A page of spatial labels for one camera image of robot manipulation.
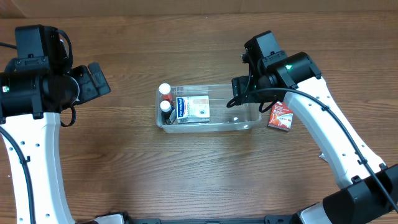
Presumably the dark bottle white cap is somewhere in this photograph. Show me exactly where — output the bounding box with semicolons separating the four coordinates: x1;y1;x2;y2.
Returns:
160;100;177;125

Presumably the blue Vicks VapoDrops box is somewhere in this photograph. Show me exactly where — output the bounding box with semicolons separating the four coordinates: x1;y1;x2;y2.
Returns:
318;153;327;162

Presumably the red medicine box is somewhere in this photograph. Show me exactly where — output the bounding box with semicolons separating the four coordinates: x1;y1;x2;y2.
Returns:
268;101;294;131

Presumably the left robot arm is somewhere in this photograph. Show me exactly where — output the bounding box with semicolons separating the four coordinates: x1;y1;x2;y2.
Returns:
1;25;111;223

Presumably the white plaster box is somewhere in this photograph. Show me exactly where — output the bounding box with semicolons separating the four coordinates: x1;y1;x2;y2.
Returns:
176;95;210;124

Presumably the orange pill bottle white cap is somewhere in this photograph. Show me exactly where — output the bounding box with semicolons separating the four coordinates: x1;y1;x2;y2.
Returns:
158;83;174;105

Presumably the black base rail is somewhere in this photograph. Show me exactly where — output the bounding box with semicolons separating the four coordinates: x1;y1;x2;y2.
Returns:
93;212;299;224

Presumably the clear plastic container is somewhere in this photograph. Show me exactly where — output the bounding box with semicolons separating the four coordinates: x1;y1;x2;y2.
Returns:
155;85;261;133

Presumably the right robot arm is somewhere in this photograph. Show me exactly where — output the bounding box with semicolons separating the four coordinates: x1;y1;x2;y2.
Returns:
228;31;397;224

